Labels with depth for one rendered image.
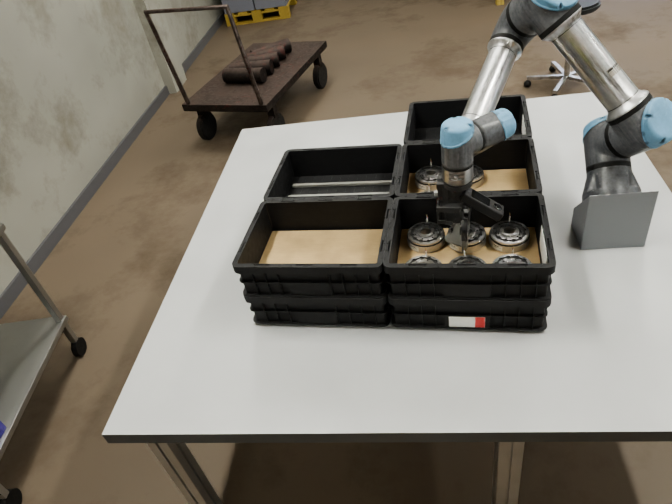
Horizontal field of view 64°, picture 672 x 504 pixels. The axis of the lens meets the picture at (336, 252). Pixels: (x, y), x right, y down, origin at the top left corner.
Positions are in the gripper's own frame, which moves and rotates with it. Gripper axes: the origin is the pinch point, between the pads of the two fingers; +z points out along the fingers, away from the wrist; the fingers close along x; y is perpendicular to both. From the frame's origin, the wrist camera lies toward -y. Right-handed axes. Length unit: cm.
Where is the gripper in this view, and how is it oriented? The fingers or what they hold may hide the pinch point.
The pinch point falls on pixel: (466, 241)
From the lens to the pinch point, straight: 150.2
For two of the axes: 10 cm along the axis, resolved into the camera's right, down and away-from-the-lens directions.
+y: -9.6, -0.4, 2.9
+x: -2.4, 6.5, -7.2
